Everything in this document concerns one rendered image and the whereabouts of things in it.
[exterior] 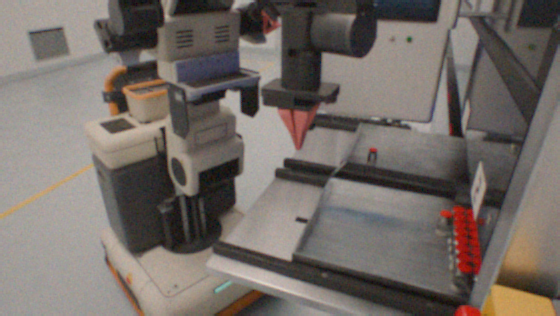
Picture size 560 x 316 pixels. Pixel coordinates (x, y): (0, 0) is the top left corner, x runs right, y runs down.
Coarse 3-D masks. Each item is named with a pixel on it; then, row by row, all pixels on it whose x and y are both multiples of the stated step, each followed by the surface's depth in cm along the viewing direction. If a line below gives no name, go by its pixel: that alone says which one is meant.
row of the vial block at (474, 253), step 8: (472, 216) 65; (472, 224) 63; (472, 232) 61; (472, 240) 59; (472, 248) 58; (472, 256) 57; (472, 264) 55; (480, 264) 54; (472, 272) 55; (472, 280) 54; (472, 288) 54
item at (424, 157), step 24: (360, 144) 103; (384, 144) 103; (408, 144) 103; (432, 144) 102; (456, 144) 100; (360, 168) 86; (384, 168) 84; (408, 168) 90; (432, 168) 90; (456, 168) 90; (456, 192) 79
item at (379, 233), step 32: (352, 192) 79; (384, 192) 76; (320, 224) 70; (352, 224) 70; (384, 224) 70; (416, 224) 70; (320, 256) 63; (352, 256) 63; (384, 256) 63; (416, 256) 62; (448, 256) 62; (416, 288) 53; (448, 288) 56
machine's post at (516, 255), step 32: (544, 96) 34; (544, 128) 33; (544, 160) 33; (512, 192) 39; (544, 192) 34; (512, 224) 37; (544, 224) 35; (512, 256) 38; (544, 256) 37; (480, 288) 44; (512, 288) 40; (544, 288) 38
